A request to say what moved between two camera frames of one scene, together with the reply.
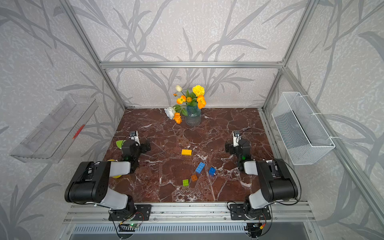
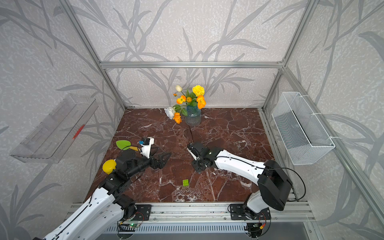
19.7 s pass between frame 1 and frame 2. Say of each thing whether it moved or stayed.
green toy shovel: stayed
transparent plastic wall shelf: stayed
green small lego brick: stayed
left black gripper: moved
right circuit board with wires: stayed
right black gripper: moved
